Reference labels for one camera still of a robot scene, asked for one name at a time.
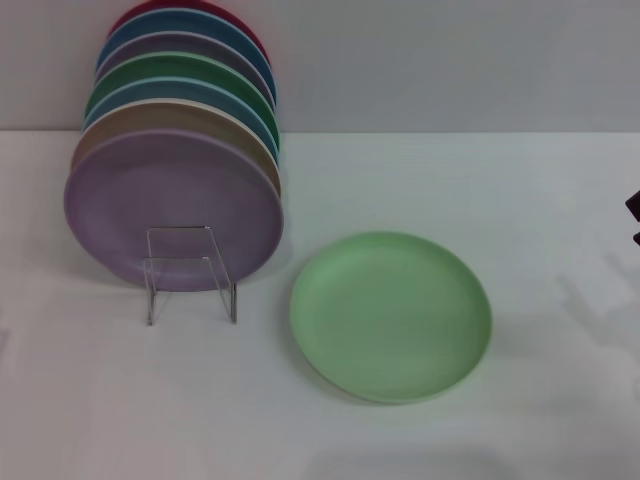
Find grey purple plate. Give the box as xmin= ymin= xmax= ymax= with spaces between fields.
xmin=94 ymin=30 xmax=278 ymax=109

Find light green plate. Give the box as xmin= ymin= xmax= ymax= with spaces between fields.
xmin=288 ymin=230 xmax=495 ymax=404

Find beige plate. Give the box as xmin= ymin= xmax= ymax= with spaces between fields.
xmin=69 ymin=97 xmax=284 ymax=201

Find dark blue plate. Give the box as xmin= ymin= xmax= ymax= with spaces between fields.
xmin=95 ymin=8 xmax=277 ymax=101

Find light blue plate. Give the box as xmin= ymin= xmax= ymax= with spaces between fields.
xmin=81 ymin=74 xmax=282 ymax=157

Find lilac plate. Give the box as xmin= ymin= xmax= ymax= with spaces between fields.
xmin=63 ymin=125 xmax=286 ymax=293

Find dark green plate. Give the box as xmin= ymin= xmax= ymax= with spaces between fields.
xmin=83 ymin=49 xmax=280 ymax=137

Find clear acrylic plate rack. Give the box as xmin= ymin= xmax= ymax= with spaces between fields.
xmin=143 ymin=225 xmax=238 ymax=327

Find red plate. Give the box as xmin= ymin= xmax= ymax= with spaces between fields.
xmin=106 ymin=0 xmax=272 ymax=71

